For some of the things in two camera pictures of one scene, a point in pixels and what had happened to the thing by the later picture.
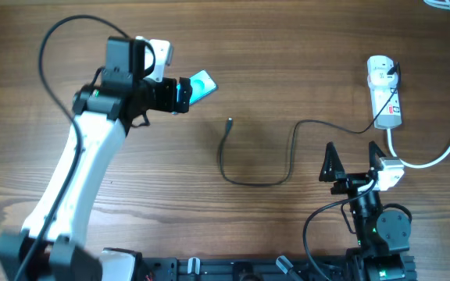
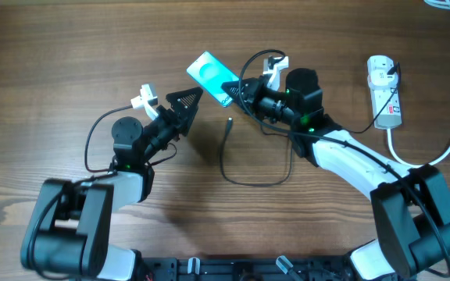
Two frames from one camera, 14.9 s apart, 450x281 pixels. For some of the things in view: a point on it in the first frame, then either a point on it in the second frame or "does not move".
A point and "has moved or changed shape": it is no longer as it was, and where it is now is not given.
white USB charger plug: [380, 80] does not move
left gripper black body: [159, 96] to [175, 124]
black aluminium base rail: [224, 269] does not move
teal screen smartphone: [202, 85] has moved or changed shape
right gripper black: [348, 181] to [253, 87]
